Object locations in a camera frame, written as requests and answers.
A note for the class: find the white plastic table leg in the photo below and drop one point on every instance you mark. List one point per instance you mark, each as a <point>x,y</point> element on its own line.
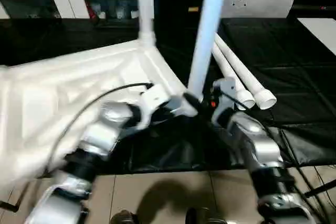
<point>244,69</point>
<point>228,74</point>
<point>146,11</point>
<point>207,24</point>

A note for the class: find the white plastic table top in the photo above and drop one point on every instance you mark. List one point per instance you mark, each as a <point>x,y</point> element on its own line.
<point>52,90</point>

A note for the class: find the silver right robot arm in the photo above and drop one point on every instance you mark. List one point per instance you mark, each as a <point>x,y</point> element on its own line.
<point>260,142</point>

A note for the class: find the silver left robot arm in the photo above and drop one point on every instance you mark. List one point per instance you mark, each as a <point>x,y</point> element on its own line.
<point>97,137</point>

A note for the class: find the black mat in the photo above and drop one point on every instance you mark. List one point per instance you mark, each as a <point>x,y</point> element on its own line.
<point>288,64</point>

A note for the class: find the dark left robot leg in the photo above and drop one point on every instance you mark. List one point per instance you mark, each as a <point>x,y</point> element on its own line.
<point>123,217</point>

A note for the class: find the white flat panel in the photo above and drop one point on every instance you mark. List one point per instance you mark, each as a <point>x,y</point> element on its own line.
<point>320,30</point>

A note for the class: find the black metal stand pole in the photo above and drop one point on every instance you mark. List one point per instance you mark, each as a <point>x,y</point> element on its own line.
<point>10,206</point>
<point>320,187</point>

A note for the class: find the black bar with red light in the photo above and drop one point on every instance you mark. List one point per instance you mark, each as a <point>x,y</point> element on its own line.
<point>309,10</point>

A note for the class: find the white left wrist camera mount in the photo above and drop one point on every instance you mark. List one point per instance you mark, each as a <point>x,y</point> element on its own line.
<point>155,98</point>

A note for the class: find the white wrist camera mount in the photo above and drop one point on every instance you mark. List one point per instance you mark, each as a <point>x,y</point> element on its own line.
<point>225,85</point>
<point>155,98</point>

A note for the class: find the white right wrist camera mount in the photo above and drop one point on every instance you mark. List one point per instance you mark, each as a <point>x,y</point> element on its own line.
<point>225,85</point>

